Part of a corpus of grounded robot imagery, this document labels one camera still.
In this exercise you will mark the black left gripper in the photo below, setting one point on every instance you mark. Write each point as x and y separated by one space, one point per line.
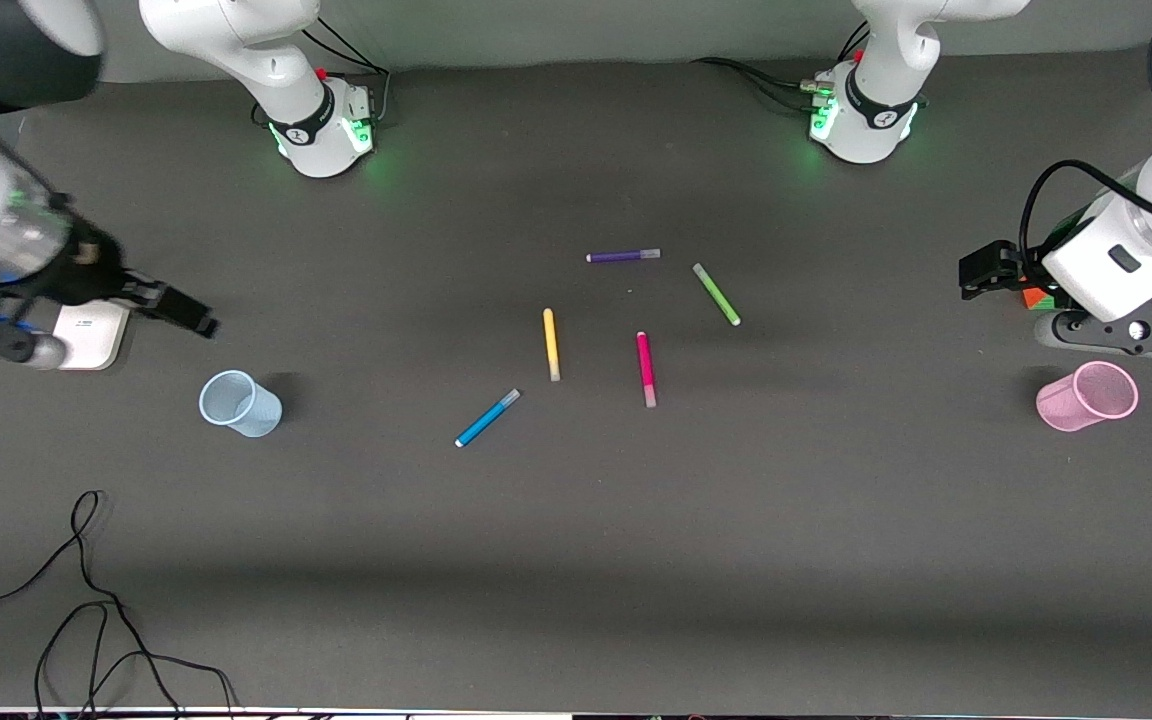
1000 265

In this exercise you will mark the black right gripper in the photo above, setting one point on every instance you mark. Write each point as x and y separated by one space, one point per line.
91 272

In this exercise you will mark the blue marker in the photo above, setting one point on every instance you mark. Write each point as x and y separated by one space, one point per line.
486 418

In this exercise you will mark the pink marker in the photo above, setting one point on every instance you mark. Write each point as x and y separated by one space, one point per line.
646 370

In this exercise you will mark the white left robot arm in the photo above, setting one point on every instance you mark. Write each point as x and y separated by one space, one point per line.
886 40

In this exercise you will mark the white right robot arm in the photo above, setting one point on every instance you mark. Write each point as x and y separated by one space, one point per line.
236 40

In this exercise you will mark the colourful puzzle cube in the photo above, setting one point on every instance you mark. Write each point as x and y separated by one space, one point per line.
1038 298

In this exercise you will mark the white rounded box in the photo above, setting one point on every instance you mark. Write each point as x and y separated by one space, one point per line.
96 335

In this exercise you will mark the light blue mesh cup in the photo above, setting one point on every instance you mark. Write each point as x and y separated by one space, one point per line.
241 405

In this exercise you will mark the pink mesh cup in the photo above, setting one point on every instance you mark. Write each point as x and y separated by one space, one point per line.
1086 397

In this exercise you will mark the green marker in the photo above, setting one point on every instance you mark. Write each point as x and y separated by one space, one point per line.
716 294

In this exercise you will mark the purple marker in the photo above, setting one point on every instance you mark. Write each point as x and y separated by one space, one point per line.
621 256

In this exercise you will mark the yellow marker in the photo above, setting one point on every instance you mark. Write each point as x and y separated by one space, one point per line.
551 345

